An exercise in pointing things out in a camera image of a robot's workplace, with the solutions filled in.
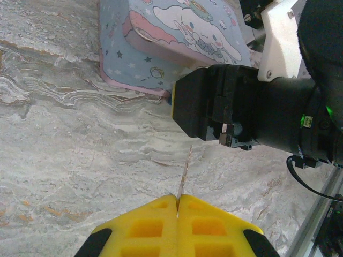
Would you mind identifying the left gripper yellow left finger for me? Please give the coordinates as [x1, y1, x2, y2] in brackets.
[73, 193, 178, 257]

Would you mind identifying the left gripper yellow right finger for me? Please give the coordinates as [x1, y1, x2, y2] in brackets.
[177, 193, 281, 257]

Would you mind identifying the blue cartoon dog tin box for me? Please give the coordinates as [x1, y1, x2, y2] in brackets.
[98, 0, 254, 99]

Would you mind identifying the right gripper thin black cable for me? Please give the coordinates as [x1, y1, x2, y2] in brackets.
[286, 156, 343, 202]

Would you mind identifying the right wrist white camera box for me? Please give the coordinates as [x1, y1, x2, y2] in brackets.
[239, 0, 305, 82]

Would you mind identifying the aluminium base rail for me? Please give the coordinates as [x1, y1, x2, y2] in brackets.
[285, 165, 343, 257]

